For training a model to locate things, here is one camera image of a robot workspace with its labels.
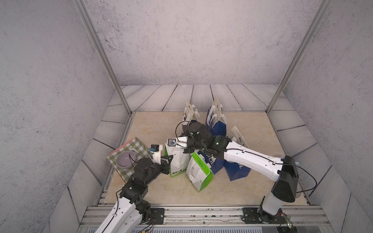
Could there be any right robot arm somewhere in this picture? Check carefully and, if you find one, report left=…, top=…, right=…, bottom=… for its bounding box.
left=182, top=122, right=299, bottom=216

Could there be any blue bag standing rear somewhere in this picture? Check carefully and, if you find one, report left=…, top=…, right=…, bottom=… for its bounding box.
left=206, top=98, right=227, bottom=136

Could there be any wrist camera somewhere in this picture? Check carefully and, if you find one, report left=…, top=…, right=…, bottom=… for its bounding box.
left=167, top=138, right=177, bottom=147
left=150, top=144, right=162, bottom=153

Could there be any blue white bag lying right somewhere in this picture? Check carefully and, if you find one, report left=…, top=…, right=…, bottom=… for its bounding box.
left=224, top=161, right=251, bottom=181

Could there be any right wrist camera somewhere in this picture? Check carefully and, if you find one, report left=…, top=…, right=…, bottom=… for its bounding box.
left=167, top=138, right=177, bottom=147

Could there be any blue white takeout bag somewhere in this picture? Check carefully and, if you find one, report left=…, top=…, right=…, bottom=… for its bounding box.
left=197, top=150, right=225, bottom=174

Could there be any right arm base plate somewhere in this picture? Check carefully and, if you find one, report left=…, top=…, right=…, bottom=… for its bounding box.
left=241, top=207, right=288, bottom=225

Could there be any red board under cloth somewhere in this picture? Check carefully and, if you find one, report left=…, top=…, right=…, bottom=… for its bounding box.
left=108, top=137, right=135, bottom=156

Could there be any lilac ceramic bowl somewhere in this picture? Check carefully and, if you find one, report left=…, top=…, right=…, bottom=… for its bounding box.
left=116, top=150, right=136, bottom=169

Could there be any green white takeout bag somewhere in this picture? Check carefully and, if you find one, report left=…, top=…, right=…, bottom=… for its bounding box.
left=186, top=150, right=214, bottom=192
left=165, top=136, right=190, bottom=177

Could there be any green checkered cloth mat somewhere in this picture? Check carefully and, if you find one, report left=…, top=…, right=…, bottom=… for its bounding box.
left=107, top=137, right=151, bottom=182

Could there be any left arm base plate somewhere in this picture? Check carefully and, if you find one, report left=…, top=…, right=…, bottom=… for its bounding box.
left=142, top=208, right=165, bottom=225

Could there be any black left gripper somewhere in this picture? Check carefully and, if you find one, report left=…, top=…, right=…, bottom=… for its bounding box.
left=143, top=154, right=173, bottom=188

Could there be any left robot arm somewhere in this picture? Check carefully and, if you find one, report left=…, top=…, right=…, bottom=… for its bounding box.
left=96, top=155, right=173, bottom=233

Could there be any dark navy takeaway bag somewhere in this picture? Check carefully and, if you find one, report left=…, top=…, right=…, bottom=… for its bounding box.
left=182, top=101, right=200, bottom=126

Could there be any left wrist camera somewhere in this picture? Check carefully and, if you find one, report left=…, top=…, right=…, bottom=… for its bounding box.
left=150, top=144, right=162, bottom=153

